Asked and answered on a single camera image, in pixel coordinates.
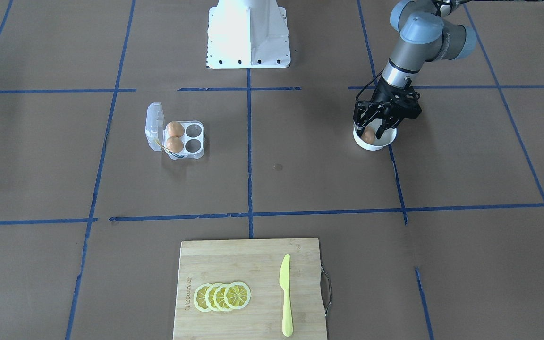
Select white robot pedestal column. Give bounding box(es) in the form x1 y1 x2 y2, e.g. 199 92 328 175
206 0 291 69

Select lemon slice three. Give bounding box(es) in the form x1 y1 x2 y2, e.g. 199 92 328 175
205 283 219 312

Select wooden cutting board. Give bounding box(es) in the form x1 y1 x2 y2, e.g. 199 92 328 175
172 238 328 340

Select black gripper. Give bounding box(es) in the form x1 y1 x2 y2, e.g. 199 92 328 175
353 78 422 141

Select yellow plastic knife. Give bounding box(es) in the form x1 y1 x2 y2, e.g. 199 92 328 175
279 254 294 337

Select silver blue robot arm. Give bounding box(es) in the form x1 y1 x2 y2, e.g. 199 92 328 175
353 0 476 139

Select clear plastic egg box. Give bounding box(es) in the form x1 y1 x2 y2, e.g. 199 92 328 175
145 102 205 160

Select lemon slice four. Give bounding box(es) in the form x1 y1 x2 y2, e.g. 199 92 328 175
193 283 210 313

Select brown egg in box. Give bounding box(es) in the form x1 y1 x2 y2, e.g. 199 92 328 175
165 137 184 153
165 122 185 138

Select lemon slice one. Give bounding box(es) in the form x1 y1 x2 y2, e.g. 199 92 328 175
225 281 251 310

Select brown egg from bowl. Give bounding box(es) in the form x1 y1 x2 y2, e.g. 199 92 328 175
361 125 376 145

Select lemon slice two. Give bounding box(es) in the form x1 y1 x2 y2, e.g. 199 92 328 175
213 283 230 312

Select white round bowl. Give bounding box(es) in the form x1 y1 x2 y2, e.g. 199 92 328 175
353 119 398 151

